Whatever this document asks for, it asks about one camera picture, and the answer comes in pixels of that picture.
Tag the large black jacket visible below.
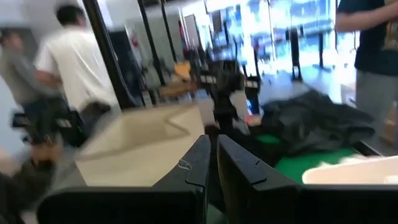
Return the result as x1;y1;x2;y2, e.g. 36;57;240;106
260;89;376;156

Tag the white perforated plastic basket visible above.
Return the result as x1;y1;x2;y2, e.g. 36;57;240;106
301;154;398;185

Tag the black aluminium rig frame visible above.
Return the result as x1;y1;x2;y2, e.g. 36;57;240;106
81;0;383;157

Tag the beige fabric storage bin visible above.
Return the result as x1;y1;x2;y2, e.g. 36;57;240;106
75;104;206;187

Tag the green table mat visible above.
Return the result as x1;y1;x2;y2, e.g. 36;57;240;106
206;133;357;224

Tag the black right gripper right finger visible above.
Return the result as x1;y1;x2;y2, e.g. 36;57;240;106
217;134;398;224

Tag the person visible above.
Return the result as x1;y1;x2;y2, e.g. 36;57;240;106
334;0;398;138
0;28;65;147
33;3;121;125

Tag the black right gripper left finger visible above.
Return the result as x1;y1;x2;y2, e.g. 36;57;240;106
36;134;212;224

